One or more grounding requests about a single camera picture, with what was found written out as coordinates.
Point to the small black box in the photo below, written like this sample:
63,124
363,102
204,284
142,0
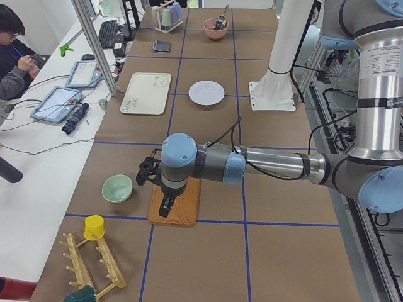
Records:
119,49

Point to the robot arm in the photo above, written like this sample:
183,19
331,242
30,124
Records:
371,172

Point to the metal scoop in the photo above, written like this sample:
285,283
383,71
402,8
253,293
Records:
220,20

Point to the white plate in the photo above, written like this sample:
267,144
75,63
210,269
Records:
206,93

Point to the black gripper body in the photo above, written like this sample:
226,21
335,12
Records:
172,192

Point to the seated person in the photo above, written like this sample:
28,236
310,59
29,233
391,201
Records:
19,64

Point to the near teach pendant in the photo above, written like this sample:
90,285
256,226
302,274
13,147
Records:
58,105

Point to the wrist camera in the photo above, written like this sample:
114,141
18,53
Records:
150,170

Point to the teach pendant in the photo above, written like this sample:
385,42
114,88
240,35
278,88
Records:
84,74
58,105

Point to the green clamp tool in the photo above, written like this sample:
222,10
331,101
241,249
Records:
64,49

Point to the dark green cup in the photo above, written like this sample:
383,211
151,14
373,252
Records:
85,294

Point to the yellow cup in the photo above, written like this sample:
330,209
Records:
94,227

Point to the red bottle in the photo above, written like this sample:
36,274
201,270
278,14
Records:
16,289

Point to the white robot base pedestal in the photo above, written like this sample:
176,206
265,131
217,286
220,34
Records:
274,91

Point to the blue pastel cup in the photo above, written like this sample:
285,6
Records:
178,9

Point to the black keyboard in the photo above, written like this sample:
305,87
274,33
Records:
107,33

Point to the purple pastel cup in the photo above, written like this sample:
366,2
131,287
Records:
174,15

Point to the cream bear tray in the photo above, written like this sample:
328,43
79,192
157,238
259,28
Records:
146,94

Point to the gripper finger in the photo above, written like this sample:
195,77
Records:
166,206

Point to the folded navy umbrella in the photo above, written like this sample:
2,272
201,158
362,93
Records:
73,121

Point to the wooden cup rack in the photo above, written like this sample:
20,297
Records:
93,265

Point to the green pastel cup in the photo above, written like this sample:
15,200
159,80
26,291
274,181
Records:
166,19

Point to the grey folded cloth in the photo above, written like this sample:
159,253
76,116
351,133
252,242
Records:
161,47

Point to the pink bowl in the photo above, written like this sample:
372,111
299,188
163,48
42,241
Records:
208,27

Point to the small metal cylinder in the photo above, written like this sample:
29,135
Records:
103,104

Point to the white wire cup rack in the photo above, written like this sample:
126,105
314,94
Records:
166,29

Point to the wooden cutting board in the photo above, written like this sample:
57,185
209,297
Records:
184,212

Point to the far teach pendant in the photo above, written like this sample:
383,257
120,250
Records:
84,74

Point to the aluminium frame post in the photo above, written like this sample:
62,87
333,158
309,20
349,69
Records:
93,41

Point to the green bowl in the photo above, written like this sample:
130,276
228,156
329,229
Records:
117,188

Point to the black computer mouse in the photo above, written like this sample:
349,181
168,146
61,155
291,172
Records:
86,57

